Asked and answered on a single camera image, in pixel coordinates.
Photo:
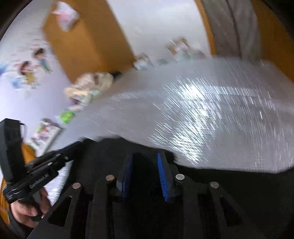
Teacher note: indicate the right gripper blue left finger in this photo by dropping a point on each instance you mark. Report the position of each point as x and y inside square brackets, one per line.
[123, 179]

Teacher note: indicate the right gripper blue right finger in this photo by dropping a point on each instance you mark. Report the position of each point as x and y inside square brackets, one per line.
[170, 190]

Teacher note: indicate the black garment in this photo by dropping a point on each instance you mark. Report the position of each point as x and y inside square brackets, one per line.
[211, 203]

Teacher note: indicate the person's left hand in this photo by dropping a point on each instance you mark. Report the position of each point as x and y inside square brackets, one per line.
[23, 212]

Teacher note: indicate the toiletry bottles on cabinet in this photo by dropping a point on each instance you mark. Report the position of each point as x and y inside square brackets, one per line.
[44, 136]

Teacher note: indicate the green tissue pack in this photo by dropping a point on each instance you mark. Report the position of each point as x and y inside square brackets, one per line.
[66, 116]

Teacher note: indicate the beige floral blanket pile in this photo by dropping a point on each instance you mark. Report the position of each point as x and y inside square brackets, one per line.
[88, 83]

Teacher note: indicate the white small cardboard box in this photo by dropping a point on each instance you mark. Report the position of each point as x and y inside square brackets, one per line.
[142, 62]

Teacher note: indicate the brown cardboard box with label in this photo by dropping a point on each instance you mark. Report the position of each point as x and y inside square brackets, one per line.
[178, 45]

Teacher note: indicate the orange wooden wardrobe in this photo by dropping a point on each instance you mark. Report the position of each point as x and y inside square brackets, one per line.
[94, 43]

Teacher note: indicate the white pink plastic bag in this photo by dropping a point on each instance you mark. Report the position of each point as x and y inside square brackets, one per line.
[66, 16]

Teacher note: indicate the translucent plastic door curtain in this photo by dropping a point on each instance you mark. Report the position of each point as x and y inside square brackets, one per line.
[235, 28]

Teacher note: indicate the orange wooden door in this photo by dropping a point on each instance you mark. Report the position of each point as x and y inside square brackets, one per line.
[276, 41]

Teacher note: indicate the cartoon couple wall sticker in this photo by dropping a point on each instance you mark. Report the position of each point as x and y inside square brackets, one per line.
[29, 70]

